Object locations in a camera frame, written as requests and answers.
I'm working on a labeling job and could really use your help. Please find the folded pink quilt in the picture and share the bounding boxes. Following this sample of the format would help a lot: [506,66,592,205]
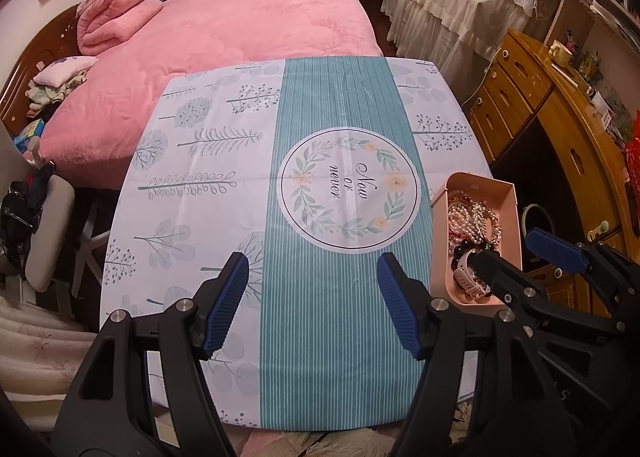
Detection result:
[76,0,165,56]

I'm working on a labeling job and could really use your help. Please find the red beaded bracelet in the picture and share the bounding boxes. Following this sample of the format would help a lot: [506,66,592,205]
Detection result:
[449,233,488,260]

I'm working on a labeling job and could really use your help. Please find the gold chain bracelet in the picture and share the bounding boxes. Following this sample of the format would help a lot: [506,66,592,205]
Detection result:
[470,200,504,244]

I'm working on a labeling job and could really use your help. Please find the pile of floral clothes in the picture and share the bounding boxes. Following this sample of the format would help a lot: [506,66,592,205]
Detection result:
[26,55,99,119]

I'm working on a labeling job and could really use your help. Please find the cream cup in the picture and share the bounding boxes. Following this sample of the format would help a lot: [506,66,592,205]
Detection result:
[549,39,574,66]

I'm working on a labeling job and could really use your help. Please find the wooden headboard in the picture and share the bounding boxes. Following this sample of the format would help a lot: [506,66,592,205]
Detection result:
[0,4,85,129]

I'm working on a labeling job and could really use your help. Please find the red plastic bag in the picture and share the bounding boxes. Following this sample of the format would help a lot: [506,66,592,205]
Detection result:
[622,112,640,175]

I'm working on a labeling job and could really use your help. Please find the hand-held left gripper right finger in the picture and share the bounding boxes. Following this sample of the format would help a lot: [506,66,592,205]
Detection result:
[376,252,576,457]

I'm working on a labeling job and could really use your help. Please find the colourful small box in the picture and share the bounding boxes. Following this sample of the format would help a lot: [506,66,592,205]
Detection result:
[12,118,47,150]

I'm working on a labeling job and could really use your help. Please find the pink plastic tray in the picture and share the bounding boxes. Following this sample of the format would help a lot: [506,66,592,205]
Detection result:
[430,172,524,308]

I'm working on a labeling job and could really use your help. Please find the pink bed blanket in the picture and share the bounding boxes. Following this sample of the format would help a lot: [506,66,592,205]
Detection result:
[37,0,385,190]

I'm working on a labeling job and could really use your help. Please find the white chair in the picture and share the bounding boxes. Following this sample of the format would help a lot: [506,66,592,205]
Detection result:
[0,170,113,320]

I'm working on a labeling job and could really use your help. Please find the green hoop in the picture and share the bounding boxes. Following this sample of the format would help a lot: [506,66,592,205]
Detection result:
[521,204,557,239]

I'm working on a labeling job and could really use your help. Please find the white wrist watch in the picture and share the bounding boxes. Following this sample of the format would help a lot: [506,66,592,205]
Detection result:
[452,248,494,299]

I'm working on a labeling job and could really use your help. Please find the leaf printed teal tablecloth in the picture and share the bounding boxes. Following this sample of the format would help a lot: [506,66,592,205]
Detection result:
[99,56,497,430]

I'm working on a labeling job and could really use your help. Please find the pearl necklace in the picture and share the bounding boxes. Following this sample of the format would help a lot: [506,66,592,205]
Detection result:
[446,191,481,245]

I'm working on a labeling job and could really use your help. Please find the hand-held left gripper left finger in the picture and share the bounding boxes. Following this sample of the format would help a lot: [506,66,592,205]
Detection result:
[50,252,251,457]

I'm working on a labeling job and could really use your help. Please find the cream floral rug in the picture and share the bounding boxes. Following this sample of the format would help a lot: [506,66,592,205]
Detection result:
[0,294,168,440]

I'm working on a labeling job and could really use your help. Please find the dark bag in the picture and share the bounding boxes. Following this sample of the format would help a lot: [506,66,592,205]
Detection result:
[0,176,57,265]

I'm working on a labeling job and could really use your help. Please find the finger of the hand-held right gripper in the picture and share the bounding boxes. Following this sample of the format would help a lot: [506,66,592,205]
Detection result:
[469,249,627,334]
[525,229,640,314]

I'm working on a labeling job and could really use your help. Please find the wooden desk with drawers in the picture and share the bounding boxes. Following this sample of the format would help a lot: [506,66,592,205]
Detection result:
[466,27,640,330]

